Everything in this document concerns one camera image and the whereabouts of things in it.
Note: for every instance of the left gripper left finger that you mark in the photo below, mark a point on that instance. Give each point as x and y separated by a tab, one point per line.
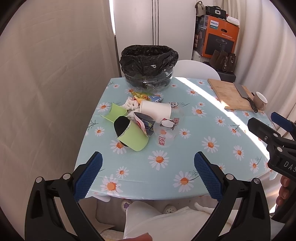
43	221

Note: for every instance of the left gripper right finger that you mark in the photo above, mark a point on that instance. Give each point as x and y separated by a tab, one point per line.
252	221

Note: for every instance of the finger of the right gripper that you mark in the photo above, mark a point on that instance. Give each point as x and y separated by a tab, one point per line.
268	135
284	123

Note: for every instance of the clear plastic cup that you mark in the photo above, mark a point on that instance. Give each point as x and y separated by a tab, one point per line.
167	129

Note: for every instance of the white paper cup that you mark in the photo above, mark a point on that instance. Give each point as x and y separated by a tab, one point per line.
156	110

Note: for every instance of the green foam sheet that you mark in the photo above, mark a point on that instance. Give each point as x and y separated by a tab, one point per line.
115	112

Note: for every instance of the pink blue snack wrapper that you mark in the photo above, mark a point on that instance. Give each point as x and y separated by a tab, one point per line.
145	122

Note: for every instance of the white tissue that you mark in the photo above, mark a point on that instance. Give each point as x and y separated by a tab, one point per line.
131	104

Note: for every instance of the yellow green snack wrapper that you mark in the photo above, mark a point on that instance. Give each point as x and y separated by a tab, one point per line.
140	96

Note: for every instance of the black sponge cloth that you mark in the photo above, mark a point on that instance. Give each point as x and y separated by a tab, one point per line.
122	128

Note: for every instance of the right hand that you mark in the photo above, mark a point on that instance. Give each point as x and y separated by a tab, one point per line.
284	192

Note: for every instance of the beige ceramic mug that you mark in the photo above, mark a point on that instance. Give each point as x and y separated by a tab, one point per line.
260	101

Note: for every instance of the daisy print tablecloth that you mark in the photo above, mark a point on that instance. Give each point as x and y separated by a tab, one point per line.
166	171

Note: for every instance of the cleaver knife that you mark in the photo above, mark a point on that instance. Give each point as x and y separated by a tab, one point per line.
244	95

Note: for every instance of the black suitcase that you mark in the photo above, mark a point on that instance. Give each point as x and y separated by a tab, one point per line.
227	75

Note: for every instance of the brown leather bag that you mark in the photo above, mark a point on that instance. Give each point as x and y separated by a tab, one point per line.
223	56

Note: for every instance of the white chair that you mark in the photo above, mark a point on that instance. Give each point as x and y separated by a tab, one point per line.
194	69

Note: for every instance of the orange Philips box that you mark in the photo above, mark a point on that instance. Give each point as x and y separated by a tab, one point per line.
213	34

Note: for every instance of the white case on box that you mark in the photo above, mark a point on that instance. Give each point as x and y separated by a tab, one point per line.
233	21

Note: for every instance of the beige handbag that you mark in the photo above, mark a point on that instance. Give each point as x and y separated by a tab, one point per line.
200	9

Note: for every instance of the clear bin with black bag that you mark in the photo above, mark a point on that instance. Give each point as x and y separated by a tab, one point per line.
148	68

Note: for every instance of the white wardrobe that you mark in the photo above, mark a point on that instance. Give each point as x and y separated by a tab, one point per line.
169	23

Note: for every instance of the black camera bag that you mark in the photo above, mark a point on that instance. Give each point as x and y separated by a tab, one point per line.
216	11

